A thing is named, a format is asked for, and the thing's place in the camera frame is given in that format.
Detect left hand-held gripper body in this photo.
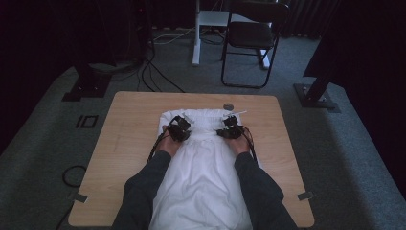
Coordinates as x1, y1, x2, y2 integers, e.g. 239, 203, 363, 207
167, 112, 195, 144

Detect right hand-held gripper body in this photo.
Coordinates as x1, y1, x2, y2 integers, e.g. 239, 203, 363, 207
221, 109, 249, 140

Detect white skirt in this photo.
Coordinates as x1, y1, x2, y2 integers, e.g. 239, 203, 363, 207
147, 108, 264, 230

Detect black stand base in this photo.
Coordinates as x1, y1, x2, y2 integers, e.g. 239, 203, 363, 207
293, 72, 342, 114
61, 60, 113, 103

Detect black folding chair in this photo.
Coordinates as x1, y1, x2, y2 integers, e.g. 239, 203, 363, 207
220, 0, 290, 90

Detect black floor tape marks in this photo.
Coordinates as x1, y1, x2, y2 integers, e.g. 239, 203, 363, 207
75, 114, 100, 129

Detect dark equipment rack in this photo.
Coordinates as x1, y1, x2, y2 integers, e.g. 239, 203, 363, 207
92, 0, 155, 66

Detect dark curtain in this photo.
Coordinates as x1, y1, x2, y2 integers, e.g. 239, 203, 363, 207
302, 0, 406, 199

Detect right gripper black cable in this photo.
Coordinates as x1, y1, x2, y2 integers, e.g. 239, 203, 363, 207
240, 126, 259, 163

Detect black floor cables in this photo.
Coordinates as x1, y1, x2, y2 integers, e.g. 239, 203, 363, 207
136, 47, 186, 94

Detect white floor cable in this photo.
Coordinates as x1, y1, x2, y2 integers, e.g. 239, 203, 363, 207
152, 26, 196, 46

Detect white desk frame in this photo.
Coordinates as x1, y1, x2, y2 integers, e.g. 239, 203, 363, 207
192, 0, 272, 70

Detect black cable loop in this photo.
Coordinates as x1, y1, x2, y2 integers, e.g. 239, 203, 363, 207
61, 164, 88, 189

